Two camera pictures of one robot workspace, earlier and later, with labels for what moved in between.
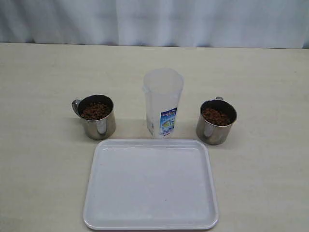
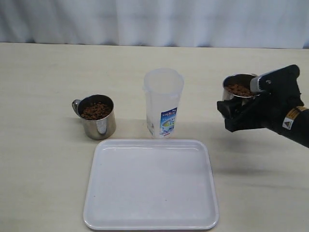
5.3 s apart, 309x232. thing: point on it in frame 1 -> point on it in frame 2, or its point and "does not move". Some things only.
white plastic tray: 149,184 does not move
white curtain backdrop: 283,24 does not move
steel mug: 97,112 does not move
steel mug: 217,117 -> 238,86
